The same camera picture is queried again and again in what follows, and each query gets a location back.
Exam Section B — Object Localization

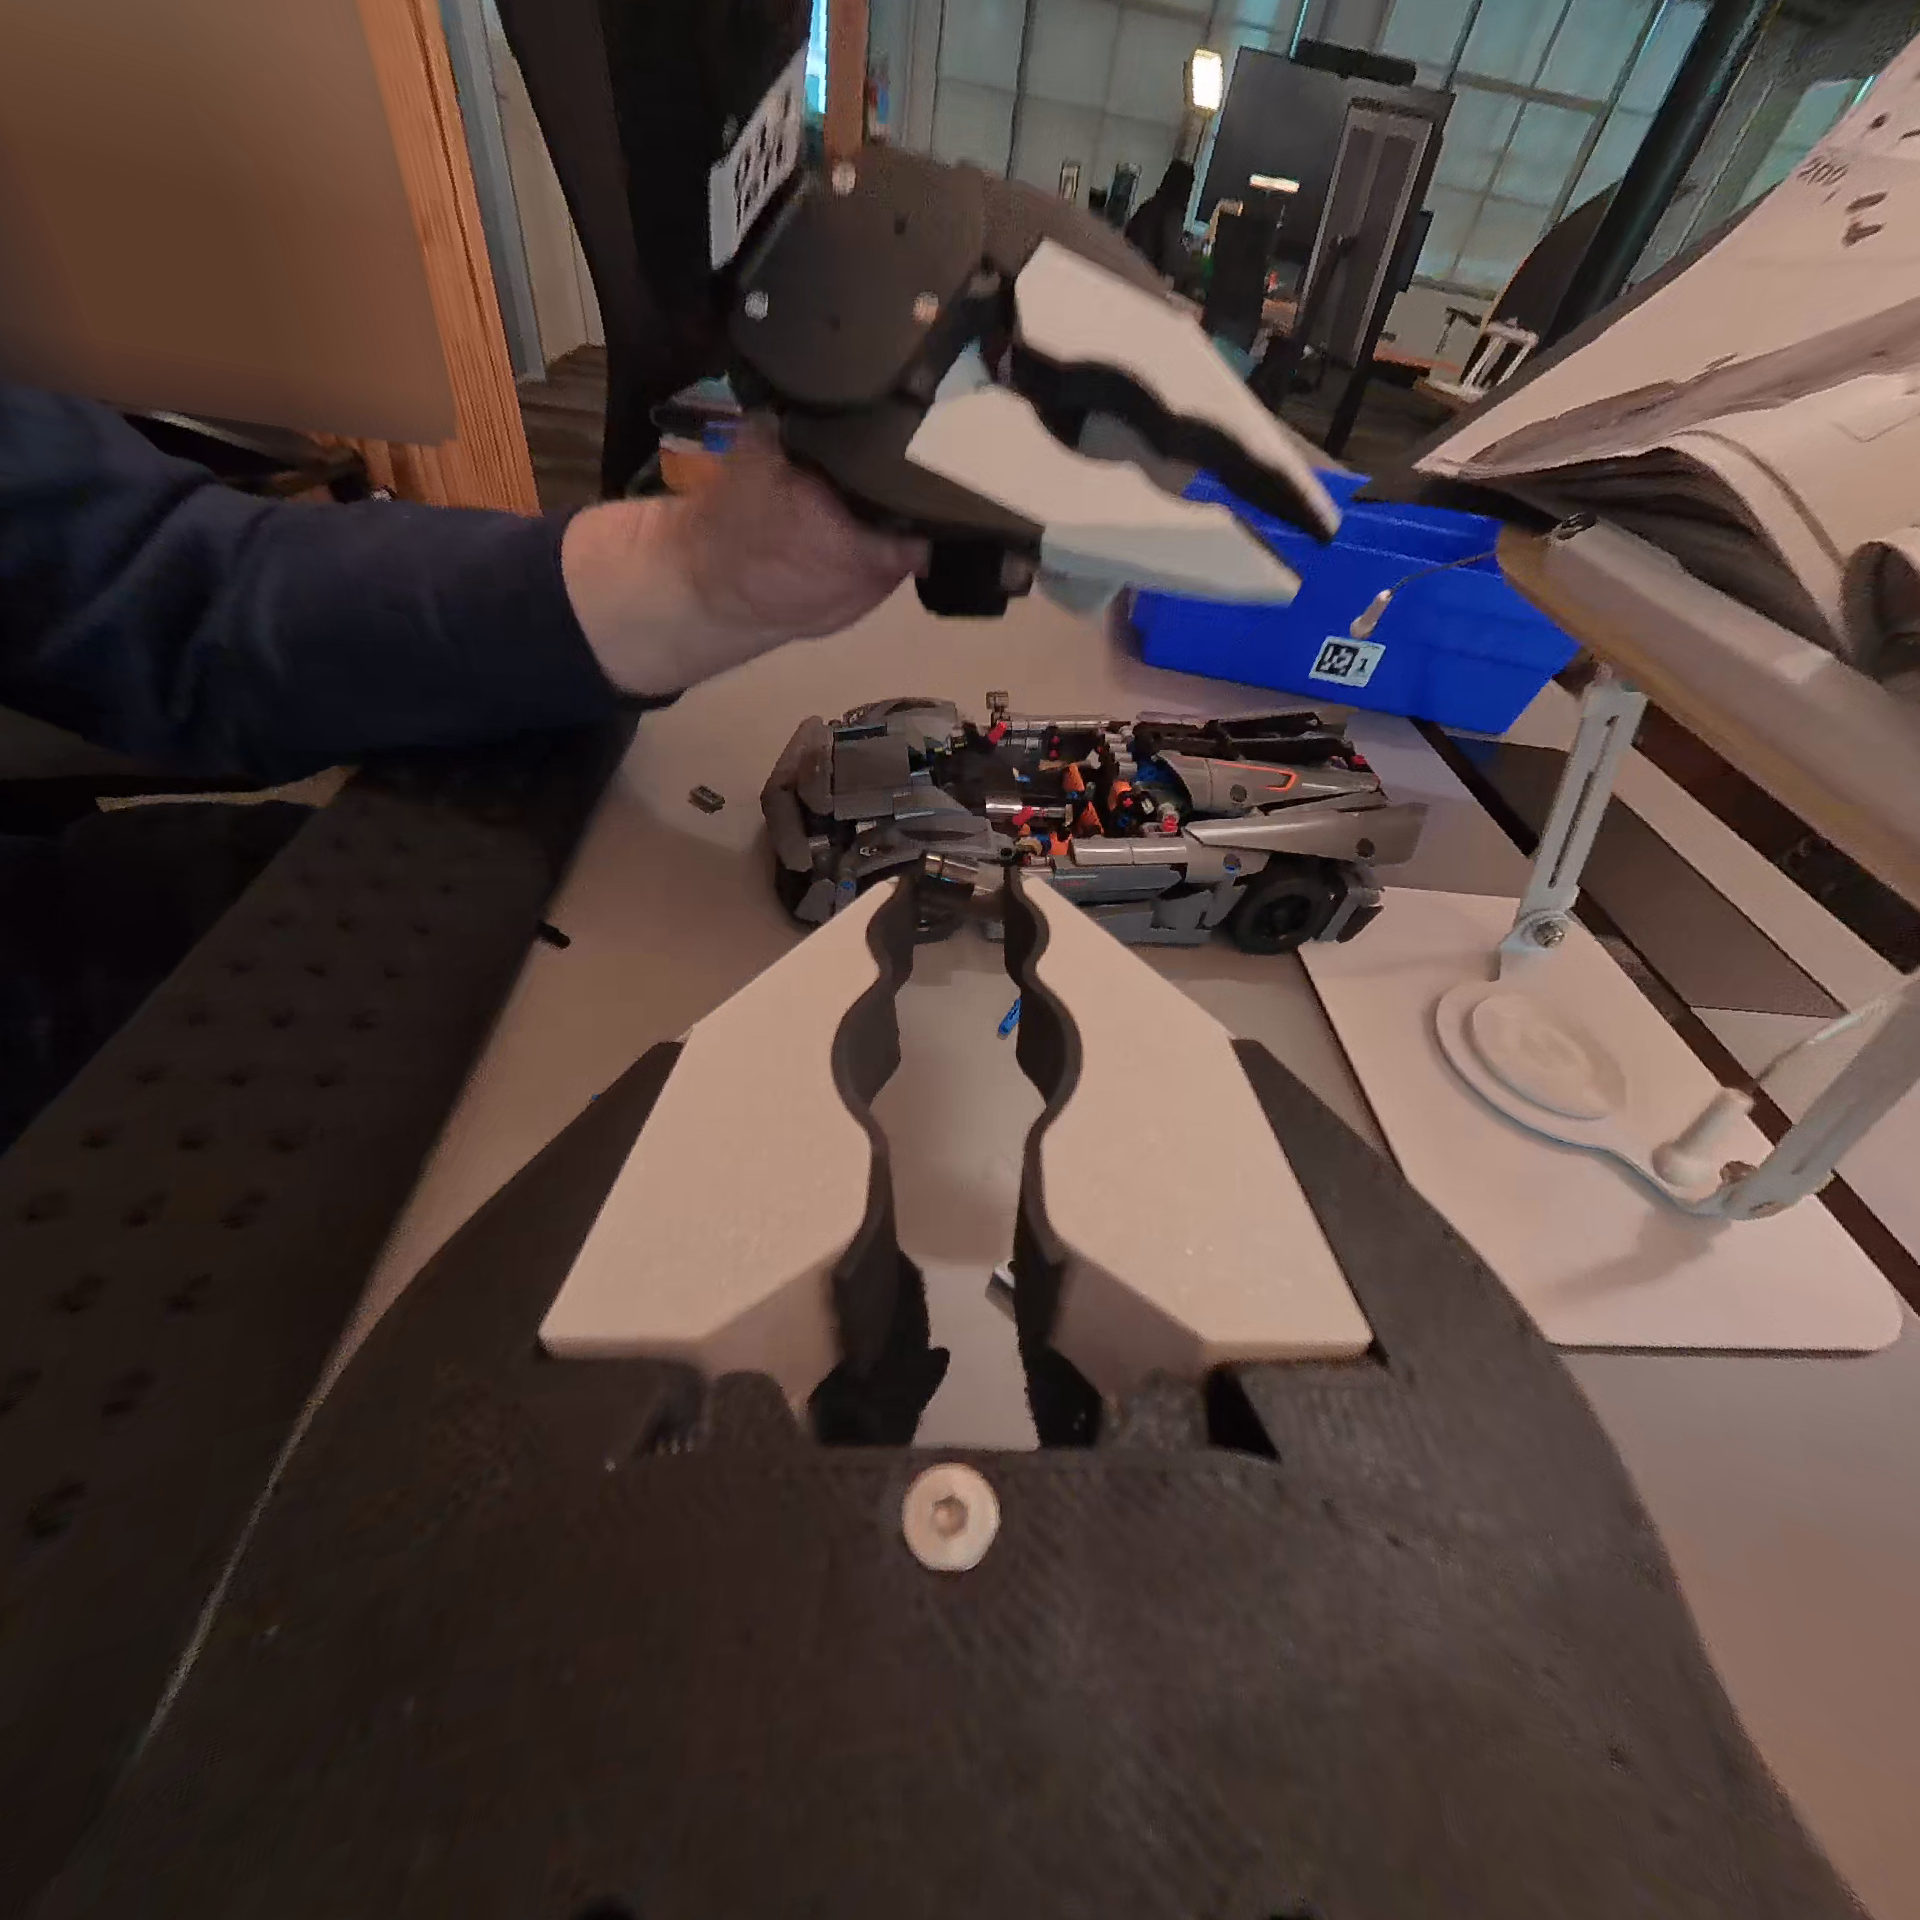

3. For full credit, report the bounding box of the wooden beam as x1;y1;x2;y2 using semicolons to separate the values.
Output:
358;0;544;516

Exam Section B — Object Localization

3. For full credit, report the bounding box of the grey lego car model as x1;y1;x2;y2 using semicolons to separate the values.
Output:
757;689;1427;952

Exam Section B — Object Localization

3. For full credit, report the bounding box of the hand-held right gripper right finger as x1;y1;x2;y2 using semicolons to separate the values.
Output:
1001;865;1378;1451

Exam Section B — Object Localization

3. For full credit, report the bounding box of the person's left hand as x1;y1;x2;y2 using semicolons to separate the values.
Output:
559;440;929;701

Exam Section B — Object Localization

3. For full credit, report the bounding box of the white book stand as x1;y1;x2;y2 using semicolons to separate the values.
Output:
1298;507;1920;1353

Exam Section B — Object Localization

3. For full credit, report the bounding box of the black dotted chair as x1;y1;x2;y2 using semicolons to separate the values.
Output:
0;754;636;1815

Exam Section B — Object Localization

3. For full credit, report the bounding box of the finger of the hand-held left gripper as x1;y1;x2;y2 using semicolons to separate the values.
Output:
899;378;1304;615
1008;238;1347;545

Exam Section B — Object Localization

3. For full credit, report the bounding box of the blue plastic bin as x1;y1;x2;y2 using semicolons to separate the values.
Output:
1126;463;1576;739

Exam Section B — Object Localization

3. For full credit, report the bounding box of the lego instruction booklet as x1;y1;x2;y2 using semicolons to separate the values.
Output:
1412;22;1920;679

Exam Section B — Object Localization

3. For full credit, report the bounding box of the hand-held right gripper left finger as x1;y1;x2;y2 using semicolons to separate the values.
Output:
540;877;948;1451

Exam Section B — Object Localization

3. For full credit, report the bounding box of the dark tall cabinet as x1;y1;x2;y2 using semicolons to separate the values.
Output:
1195;45;1454;378

